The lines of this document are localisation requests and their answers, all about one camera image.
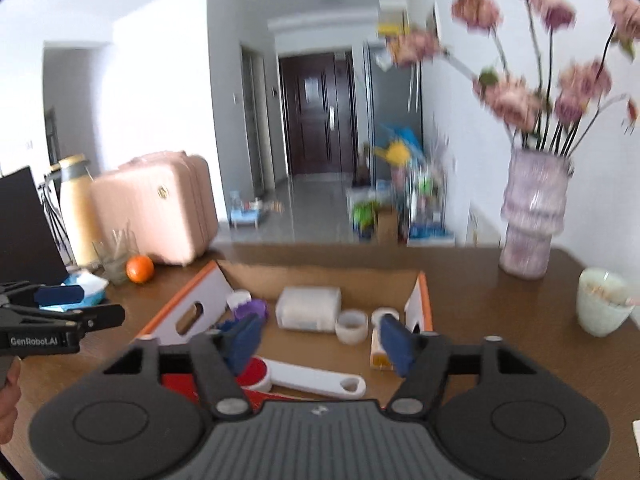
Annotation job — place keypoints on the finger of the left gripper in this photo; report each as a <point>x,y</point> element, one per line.
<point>89,319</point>
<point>25,294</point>

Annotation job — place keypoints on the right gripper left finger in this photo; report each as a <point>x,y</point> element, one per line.
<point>217,358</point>

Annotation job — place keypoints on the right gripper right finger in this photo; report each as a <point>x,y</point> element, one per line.
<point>421,361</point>

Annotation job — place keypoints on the person left hand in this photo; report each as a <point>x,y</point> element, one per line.
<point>10,394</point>

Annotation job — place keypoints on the blue tissue pack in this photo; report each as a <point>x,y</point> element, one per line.
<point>93,286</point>

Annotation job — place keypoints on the black paper bag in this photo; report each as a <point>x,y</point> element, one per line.
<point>27,247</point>

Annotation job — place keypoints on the purple small object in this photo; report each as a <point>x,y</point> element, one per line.
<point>254,306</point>

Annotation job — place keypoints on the clear glass cup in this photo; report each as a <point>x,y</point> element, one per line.
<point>114,251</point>

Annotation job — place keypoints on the orange fruit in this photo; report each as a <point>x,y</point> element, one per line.
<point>139,269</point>

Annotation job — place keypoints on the white tape roll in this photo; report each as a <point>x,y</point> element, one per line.
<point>352,327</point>

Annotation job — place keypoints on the red cardboard box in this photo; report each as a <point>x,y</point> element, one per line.
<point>320,335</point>

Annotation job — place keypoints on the white plastic container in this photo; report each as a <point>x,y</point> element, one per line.
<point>309,308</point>

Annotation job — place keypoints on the yellow thermos jug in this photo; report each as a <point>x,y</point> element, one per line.
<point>78,213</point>

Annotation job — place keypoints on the pink small suitcase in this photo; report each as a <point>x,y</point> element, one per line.
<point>164,200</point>

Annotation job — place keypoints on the blue small stool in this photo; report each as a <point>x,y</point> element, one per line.
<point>244,213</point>

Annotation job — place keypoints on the storage rack with items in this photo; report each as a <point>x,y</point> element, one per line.
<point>425,205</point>

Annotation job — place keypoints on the pink textured vase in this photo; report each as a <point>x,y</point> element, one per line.
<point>533,208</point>

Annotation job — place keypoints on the white ceramic bowl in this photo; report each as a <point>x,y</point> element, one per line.
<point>599,294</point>

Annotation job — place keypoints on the grey refrigerator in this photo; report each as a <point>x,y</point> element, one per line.
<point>392,99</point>

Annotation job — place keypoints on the dried pink rose bouquet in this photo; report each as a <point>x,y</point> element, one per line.
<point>554,114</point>

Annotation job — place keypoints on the dark brown entrance door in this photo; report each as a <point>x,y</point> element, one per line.
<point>319,113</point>

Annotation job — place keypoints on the yellow box on refrigerator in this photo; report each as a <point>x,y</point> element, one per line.
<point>392,23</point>

